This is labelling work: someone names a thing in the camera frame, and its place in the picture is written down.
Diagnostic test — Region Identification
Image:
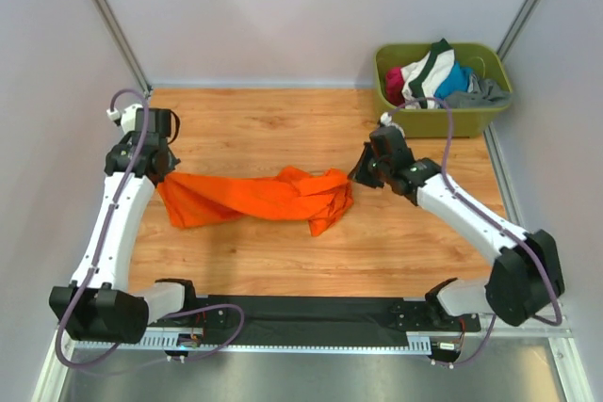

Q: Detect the orange t shirt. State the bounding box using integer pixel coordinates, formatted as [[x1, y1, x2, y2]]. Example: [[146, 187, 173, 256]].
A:
[[157, 166, 353, 236]]

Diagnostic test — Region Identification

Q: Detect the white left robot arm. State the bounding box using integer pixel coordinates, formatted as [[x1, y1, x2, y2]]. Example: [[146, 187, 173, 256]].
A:
[[49, 105, 199, 344]]

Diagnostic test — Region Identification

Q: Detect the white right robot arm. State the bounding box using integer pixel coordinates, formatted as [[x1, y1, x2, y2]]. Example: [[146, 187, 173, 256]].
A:
[[349, 125, 565, 330]]

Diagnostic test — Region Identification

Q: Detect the olive green plastic bin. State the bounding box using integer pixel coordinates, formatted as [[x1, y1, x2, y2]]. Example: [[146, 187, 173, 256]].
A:
[[373, 42, 513, 138]]

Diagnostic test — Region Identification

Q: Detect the magenta shirt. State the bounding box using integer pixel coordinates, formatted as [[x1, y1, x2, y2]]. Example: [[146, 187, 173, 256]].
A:
[[384, 67, 405, 106]]

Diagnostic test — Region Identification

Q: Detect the white and green shirt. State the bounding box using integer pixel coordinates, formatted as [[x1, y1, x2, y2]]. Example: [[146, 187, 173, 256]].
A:
[[400, 39, 456, 109]]

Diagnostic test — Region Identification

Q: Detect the blue shirt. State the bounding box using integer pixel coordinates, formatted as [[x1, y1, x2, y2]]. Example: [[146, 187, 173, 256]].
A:
[[434, 61, 474, 108]]

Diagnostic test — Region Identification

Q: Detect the grey shirt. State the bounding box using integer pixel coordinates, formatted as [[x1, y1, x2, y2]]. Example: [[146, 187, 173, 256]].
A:
[[445, 78, 512, 108]]

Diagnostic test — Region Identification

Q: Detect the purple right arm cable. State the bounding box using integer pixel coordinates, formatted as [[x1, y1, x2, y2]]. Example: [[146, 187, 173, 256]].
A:
[[381, 96, 564, 368]]

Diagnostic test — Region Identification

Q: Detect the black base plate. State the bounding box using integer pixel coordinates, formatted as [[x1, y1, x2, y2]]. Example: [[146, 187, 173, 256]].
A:
[[187, 295, 481, 346]]

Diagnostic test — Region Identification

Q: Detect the slotted cable duct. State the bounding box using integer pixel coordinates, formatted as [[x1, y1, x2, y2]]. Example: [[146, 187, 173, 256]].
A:
[[74, 330, 432, 354]]

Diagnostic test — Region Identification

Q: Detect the aluminium front rail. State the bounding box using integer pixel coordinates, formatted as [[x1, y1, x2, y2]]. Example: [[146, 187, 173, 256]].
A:
[[56, 291, 574, 338]]

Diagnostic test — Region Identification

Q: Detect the left aluminium corner post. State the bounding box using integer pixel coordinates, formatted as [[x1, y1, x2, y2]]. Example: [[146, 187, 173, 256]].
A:
[[91, 0, 152, 95]]

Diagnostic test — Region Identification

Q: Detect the aluminium corner post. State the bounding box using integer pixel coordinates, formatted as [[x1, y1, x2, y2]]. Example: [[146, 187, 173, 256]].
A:
[[497, 0, 569, 59], [91, 0, 152, 95]]

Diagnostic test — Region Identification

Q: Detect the right aluminium corner post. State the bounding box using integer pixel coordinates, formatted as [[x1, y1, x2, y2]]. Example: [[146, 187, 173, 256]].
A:
[[497, 0, 569, 59]]

